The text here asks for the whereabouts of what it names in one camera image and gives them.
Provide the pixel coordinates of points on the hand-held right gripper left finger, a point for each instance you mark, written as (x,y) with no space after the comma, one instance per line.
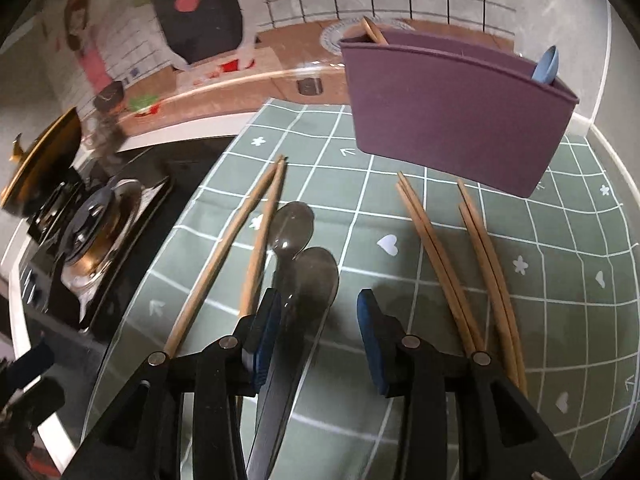
(267,340)

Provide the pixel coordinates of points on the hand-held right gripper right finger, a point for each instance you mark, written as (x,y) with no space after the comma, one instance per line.
(374,340)

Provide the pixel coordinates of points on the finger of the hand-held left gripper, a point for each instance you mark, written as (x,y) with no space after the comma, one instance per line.
(30,367)

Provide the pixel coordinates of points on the large translucent grey spoon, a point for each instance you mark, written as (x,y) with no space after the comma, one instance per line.
(315,280)

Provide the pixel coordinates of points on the small translucent grey spoon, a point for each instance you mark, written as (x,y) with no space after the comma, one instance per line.
(292,227)

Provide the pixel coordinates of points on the purple utensil holder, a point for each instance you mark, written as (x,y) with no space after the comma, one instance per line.
(450,110)

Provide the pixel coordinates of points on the green grid table mat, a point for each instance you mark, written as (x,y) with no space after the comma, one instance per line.
(350,210)

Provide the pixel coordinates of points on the golden pot lid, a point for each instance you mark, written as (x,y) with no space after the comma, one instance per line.
(45,160)

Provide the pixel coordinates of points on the blue plastic spoon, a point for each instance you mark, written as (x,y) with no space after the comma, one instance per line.
(545,65)

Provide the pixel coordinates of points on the cartoon kitchen wall sticker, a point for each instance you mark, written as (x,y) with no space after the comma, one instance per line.
(200,25)

